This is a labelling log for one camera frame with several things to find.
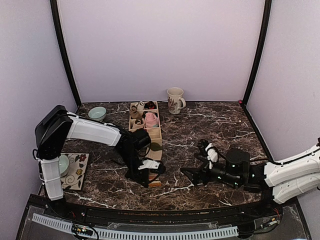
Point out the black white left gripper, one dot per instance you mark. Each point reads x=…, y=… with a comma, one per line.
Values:
x=137, y=176

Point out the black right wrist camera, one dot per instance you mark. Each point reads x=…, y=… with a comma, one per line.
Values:
x=237, y=161

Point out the black right corner post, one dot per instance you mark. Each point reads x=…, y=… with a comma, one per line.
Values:
x=258, y=52

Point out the white slotted cable duct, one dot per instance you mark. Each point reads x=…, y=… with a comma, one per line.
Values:
x=100, y=233

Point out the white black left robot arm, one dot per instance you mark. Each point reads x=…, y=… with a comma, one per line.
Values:
x=60, y=128

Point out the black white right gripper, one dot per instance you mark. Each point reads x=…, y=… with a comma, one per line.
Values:
x=196, y=172

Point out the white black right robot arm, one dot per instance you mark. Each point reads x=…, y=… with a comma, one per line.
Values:
x=280, y=180

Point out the pink rolled sock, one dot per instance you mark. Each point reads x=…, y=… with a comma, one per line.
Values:
x=151, y=122

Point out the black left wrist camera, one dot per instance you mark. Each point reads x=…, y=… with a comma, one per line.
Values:
x=141, y=138

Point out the wooden compartment organizer box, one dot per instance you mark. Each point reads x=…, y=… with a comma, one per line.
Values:
x=154, y=133

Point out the seashell coral ceramic mug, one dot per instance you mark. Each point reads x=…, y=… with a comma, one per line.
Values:
x=175, y=100

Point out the cream green rolled sock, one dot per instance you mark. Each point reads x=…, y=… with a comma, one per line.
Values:
x=138, y=123

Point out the small green cup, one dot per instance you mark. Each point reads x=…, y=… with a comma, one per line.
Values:
x=64, y=164

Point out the white ribbed rolled sock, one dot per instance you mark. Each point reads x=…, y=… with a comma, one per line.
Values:
x=140, y=106

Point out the beige rolled sock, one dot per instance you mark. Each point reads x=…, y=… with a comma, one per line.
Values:
x=134, y=113

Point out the black left corner post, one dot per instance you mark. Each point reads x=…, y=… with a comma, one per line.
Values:
x=63, y=51

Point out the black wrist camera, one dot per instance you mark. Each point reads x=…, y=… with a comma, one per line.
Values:
x=237, y=161
x=141, y=138

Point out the black red rolled sock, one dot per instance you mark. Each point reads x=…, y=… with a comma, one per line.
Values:
x=150, y=105

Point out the cream olive striped sock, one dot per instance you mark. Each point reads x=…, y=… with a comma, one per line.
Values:
x=155, y=153

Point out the black front frame rail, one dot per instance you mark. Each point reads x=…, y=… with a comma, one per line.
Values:
x=181, y=207

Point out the black corner post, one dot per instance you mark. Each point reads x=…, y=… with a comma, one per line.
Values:
x=258, y=52
x=63, y=51

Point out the light blue ceramic bowl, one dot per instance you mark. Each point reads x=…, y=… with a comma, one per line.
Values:
x=97, y=113

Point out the floral patterned tile coaster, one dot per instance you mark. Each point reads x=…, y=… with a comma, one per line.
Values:
x=74, y=176

